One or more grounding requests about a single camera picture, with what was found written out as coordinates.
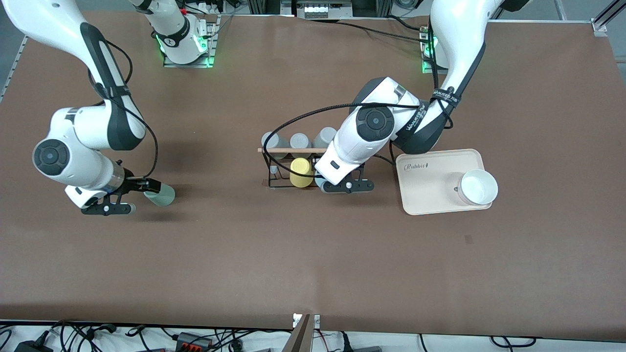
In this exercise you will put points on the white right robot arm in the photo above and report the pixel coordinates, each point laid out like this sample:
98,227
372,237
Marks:
78,132

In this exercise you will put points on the white label tags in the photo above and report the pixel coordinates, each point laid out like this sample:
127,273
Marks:
315,320

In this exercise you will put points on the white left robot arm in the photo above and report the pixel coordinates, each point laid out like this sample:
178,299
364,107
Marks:
459,29

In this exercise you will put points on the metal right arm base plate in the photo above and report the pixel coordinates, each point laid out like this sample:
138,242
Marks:
211,44

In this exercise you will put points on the white round bowl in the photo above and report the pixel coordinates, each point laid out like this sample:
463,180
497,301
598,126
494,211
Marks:
478,187

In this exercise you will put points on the aluminium frame profile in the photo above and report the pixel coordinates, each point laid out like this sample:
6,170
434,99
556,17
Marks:
264,6

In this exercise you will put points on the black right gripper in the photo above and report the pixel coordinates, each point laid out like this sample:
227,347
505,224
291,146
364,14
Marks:
130,186

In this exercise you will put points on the black power adapter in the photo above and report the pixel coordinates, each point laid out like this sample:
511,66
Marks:
32,346

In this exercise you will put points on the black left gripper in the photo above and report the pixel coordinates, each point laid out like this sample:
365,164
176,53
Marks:
362,165

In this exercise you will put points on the grey plastic cup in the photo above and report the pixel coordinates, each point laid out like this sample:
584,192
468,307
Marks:
274,139
324,137
300,141

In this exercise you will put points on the yellow plastic cup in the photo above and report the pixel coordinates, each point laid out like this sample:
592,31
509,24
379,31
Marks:
301,176

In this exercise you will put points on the beige rectangular tray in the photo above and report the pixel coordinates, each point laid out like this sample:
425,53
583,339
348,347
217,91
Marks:
435,188

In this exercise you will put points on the aluminium corner profile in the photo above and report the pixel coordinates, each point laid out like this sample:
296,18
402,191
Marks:
606,19

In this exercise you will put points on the grey connector block orange levers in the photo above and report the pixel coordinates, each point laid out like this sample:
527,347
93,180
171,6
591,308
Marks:
194,340

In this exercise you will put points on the mint green plastic cup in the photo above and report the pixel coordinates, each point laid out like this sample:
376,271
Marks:
164,196

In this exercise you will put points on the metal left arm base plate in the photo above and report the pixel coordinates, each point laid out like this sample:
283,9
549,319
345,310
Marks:
425,58

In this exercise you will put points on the white socket box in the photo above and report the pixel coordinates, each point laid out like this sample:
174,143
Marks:
323,9

